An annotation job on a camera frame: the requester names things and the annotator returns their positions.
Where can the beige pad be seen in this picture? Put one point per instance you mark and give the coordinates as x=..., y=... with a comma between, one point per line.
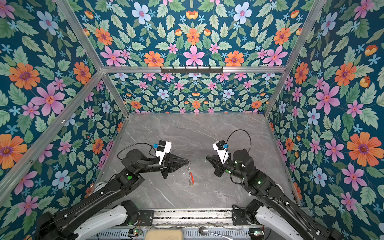
x=164, y=234

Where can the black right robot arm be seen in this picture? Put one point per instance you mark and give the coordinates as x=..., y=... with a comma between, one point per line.
x=271, y=206

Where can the metal keyring with red grip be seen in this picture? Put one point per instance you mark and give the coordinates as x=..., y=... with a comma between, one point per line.
x=190, y=174

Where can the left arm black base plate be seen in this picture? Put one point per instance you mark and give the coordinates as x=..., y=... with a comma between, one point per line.
x=142, y=217

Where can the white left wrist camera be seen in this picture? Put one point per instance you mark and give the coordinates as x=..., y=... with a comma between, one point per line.
x=163, y=148

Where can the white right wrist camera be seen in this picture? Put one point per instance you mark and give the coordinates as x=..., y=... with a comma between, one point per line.
x=222, y=149

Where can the round metal knob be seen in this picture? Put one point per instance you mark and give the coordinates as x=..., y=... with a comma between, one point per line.
x=203, y=231

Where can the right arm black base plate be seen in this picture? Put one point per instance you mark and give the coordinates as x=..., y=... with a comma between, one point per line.
x=241, y=217

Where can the black hook rack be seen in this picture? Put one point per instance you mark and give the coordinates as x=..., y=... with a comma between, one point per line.
x=191, y=70

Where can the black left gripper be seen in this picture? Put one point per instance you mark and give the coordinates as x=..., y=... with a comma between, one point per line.
x=171, y=164

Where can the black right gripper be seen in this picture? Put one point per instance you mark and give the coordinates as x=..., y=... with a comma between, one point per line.
x=218, y=165

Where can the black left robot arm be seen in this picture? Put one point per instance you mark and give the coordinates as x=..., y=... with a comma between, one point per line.
x=89, y=217

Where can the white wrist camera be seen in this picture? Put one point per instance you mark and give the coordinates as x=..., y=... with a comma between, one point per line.
x=163, y=148
x=222, y=149

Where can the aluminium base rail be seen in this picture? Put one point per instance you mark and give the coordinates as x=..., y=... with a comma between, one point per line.
x=189, y=217

